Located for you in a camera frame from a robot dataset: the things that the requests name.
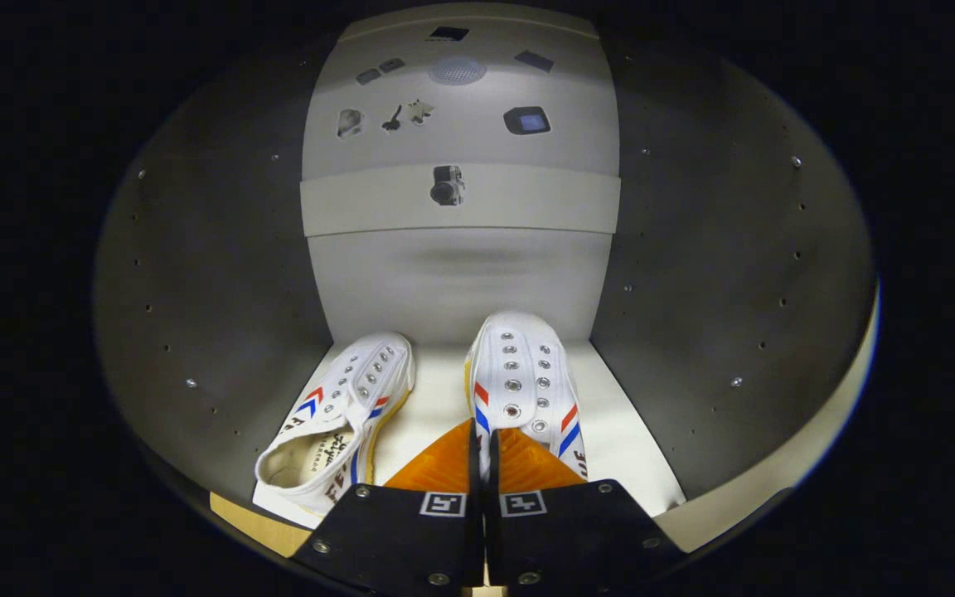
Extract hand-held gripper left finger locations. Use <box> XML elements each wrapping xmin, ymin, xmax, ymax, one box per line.
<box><xmin>291</xmin><ymin>419</ymin><xmax>485</xmax><ymax>591</ymax></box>

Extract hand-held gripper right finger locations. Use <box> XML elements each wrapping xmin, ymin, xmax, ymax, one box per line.
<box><xmin>486</xmin><ymin>427</ymin><xmax>686</xmax><ymax>588</ymax></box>

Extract white striped shoe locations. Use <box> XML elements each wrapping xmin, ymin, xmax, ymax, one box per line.
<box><xmin>255</xmin><ymin>332</ymin><xmax>416</xmax><ymax>519</ymax></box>
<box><xmin>464</xmin><ymin>311</ymin><xmax>589</xmax><ymax>486</ymax></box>

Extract grey shoe cabinet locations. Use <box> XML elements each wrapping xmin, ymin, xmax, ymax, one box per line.
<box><xmin>95</xmin><ymin>0</ymin><xmax>880</xmax><ymax>573</ymax></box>

